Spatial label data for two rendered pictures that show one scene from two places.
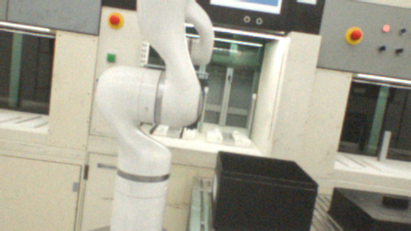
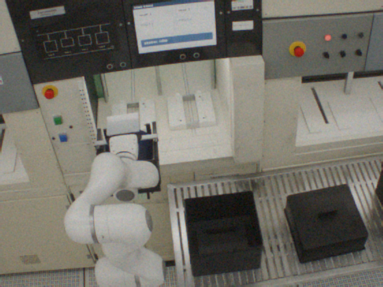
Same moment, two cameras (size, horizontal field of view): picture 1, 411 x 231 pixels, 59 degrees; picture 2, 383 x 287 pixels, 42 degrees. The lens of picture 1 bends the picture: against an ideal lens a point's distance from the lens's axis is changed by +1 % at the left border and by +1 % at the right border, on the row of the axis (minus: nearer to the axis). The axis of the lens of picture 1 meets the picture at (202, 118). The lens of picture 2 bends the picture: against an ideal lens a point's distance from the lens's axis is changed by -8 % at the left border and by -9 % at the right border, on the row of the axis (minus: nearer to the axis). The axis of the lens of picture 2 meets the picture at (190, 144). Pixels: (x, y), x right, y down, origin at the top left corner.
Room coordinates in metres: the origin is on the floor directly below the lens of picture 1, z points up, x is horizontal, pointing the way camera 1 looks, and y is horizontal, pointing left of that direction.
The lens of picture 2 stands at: (-0.08, -0.10, 2.59)
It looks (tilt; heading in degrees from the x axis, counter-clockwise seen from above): 46 degrees down; 359
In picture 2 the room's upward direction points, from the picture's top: 5 degrees counter-clockwise
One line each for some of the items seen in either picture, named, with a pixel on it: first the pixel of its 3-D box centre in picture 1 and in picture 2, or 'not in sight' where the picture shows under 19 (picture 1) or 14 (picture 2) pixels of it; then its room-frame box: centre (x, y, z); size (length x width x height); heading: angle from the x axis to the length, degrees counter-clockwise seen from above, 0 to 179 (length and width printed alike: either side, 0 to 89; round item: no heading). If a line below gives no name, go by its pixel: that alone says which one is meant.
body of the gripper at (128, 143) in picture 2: not in sight; (124, 149); (1.23, 0.12, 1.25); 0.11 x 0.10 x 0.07; 1
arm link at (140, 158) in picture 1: (135, 120); (125, 281); (0.80, 0.15, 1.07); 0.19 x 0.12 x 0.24; 90
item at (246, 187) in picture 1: (258, 191); (222, 234); (1.11, -0.21, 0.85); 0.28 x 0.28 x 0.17; 1
